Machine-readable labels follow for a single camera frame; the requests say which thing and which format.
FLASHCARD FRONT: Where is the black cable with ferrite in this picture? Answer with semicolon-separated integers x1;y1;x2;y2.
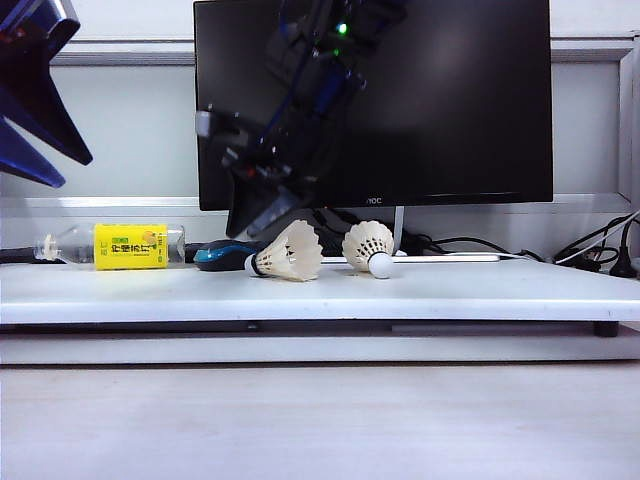
310;207;351;237

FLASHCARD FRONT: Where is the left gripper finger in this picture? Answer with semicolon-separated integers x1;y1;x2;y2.
0;119;67;189
0;54;95;165

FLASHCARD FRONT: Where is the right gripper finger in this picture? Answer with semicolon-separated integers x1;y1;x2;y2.
247;187;311;234
225;169;271;238

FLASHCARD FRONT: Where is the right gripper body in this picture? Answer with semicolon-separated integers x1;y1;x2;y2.
197;19;361;196

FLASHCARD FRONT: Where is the black computer monitor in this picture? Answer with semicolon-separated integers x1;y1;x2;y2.
192;0;554;213

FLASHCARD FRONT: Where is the white raised desk board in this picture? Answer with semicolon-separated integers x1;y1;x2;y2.
0;259;640;340

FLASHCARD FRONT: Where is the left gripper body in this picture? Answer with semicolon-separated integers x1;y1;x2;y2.
0;0;81;66

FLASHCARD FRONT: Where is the clear bottle yellow label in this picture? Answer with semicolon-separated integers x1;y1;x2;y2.
32;223;187;273

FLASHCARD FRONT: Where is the blue black computer mouse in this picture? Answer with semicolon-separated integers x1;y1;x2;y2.
193;238;262;273

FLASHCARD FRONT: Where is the black power plug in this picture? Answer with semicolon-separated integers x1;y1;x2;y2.
607;219;640;279

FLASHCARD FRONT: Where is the white feather shuttlecock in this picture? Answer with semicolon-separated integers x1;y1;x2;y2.
341;221;396;280
243;219;324;284

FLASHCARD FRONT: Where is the black power strip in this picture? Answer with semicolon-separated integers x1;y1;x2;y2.
319;232;346;256

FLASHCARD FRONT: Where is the black tangled cable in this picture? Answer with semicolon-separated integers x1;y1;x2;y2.
549;217;626;274

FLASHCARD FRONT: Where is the white usb cable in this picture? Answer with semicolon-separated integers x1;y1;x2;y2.
499;209;640;265

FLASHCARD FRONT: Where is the black flat strip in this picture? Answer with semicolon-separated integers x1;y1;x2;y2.
0;248;39;265

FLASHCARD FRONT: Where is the silver monitor stand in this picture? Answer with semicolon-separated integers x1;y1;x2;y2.
319;207;503;265

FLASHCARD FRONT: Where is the black looped cable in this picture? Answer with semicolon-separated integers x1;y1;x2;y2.
429;236;544;264

